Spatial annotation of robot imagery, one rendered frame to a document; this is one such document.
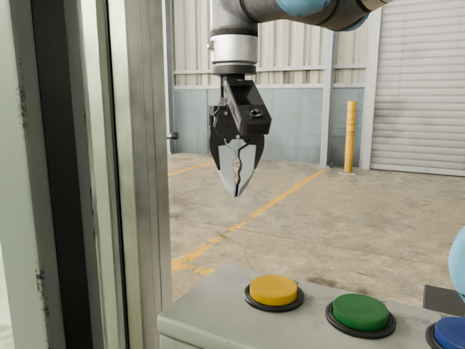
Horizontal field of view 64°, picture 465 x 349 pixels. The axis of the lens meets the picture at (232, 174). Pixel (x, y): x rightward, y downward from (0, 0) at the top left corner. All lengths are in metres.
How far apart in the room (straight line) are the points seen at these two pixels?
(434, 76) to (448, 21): 0.68
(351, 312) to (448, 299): 0.42
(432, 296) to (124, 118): 0.57
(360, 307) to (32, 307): 0.22
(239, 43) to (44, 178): 0.43
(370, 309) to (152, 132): 0.22
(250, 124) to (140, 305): 0.28
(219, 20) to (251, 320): 0.44
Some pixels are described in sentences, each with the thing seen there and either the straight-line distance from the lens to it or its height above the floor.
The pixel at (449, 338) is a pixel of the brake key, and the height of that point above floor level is 0.91.
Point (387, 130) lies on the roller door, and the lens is 5.87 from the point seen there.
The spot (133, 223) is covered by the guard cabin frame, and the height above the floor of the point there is 0.96.
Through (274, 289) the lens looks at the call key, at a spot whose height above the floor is 0.91.
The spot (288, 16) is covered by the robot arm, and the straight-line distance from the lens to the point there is 0.56.
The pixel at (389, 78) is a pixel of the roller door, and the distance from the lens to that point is 5.85.
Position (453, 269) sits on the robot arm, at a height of 0.91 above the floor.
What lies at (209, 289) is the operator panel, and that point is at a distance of 0.34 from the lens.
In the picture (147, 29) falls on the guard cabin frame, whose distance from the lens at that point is 0.32.
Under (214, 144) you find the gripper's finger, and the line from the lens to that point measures 0.60.
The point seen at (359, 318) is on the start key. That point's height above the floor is 0.91.
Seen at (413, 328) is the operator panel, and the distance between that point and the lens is 0.32.
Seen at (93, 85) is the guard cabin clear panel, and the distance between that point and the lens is 0.30.
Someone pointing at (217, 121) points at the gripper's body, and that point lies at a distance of 0.59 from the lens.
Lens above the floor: 1.06
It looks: 12 degrees down
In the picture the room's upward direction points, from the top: straight up
